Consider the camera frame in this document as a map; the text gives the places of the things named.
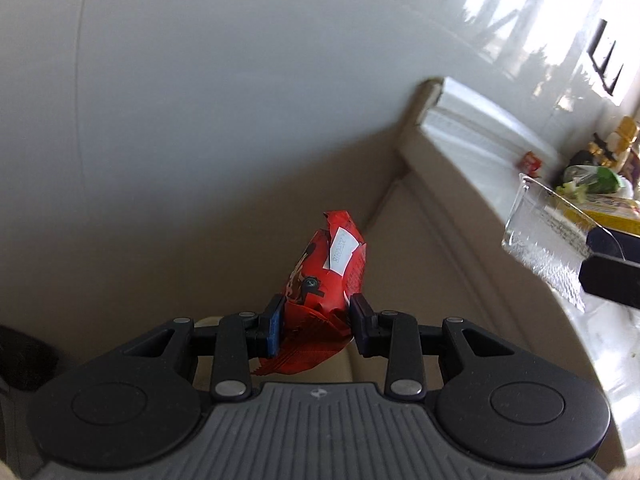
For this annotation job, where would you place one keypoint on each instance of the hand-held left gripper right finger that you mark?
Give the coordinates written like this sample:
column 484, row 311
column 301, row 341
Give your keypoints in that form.
column 357, row 325

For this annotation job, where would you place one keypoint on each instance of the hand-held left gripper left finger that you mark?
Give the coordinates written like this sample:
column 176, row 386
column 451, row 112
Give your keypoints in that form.
column 275, row 325

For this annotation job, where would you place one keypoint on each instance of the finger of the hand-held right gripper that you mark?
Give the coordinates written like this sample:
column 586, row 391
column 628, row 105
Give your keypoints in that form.
column 612, row 282
column 610, row 245

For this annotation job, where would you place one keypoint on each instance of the red snack packet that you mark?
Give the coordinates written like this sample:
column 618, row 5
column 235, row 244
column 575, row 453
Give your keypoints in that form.
column 320, row 285

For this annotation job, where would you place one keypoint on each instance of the clear plastic container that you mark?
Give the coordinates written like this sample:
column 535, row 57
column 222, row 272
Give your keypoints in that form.
column 545, row 245

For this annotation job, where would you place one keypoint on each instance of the small red torn wrapper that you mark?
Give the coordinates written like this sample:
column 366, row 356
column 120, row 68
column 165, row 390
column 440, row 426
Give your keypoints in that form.
column 530, row 162

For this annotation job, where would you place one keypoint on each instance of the yellow food packaging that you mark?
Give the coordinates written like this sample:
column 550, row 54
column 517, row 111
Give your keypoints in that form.
column 615, row 212

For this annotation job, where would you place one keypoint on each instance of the green plastic wrapper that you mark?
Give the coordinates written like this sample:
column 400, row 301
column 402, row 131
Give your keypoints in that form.
column 607, row 180

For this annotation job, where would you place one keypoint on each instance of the white bottle with yellow cap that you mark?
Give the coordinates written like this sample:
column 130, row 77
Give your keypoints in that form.
column 627, row 132

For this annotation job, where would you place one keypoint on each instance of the white wall socket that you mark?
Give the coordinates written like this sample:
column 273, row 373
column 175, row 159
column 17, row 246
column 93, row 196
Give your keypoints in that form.
column 597, row 45
column 616, row 72

